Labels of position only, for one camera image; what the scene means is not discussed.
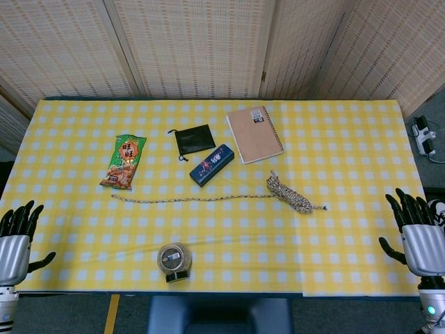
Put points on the white power strip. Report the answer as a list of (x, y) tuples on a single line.
[(425, 137)]

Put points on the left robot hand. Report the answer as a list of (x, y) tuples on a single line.
[(14, 257)]

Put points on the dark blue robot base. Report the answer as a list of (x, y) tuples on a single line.
[(219, 316)]

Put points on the round jar with black lid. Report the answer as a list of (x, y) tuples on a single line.
[(174, 259)]

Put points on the woven folding screen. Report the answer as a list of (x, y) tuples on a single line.
[(194, 45)]

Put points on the yellow floor tape strip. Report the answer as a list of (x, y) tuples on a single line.
[(112, 315)]

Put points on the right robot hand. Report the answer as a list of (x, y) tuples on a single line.
[(424, 247)]

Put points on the dark blue floral box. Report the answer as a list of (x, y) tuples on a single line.
[(212, 165)]

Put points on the yellow checkered tablecloth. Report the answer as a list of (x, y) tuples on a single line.
[(243, 243)]

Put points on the green snack bag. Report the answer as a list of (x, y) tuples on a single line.
[(123, 163)]

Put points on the brown spiral notebook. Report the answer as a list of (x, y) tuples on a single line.
[(255, 135)]

